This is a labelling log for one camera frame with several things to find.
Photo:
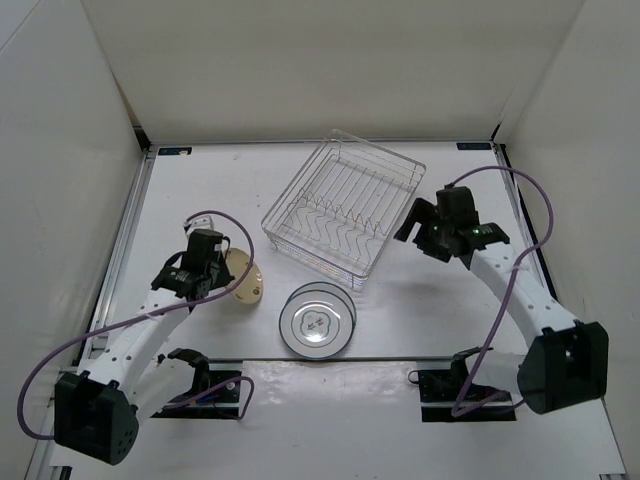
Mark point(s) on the blue label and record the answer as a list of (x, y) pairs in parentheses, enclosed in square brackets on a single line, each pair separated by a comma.
[(473, 146), (174, 151)]

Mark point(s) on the blue label left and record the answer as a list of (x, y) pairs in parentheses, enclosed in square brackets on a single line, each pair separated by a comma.
[(174, 151)]

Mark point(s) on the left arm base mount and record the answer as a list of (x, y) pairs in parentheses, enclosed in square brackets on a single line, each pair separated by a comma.
[(221, 405)]

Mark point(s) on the white plate green rim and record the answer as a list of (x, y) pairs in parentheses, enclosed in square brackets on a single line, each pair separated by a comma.
[(303, 350), (330, 292)]

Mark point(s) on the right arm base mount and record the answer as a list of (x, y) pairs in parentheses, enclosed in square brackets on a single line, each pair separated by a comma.
[(437, 394)]

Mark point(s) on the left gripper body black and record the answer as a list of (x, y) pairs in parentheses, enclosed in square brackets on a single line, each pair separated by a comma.
[(219, 273)]

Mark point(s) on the aluminium table edge rail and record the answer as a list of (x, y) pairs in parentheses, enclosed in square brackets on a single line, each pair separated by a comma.
[(107, 298)]

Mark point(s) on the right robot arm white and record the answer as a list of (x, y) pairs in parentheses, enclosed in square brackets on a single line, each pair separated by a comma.
[(566, 362)]

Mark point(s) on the blue label right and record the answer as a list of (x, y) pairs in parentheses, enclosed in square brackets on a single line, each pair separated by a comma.
[(473, 146)]

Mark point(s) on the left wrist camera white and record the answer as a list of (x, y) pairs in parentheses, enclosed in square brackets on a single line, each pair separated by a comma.
[(198, 222)]

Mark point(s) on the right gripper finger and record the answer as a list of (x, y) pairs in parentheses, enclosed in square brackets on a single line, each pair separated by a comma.
[(424, 213), (407, 225)]

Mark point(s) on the beige wooden plate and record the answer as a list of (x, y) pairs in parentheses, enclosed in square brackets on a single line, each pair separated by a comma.
[(247, 287)]

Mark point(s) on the wire dish rack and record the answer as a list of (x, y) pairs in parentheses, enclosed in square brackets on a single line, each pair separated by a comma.
[(338, 212)]

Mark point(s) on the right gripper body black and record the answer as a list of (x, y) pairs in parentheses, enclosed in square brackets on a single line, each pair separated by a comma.
[(436, 241)]

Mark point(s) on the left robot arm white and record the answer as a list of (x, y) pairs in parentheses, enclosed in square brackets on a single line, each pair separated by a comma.
[(99, 411)]

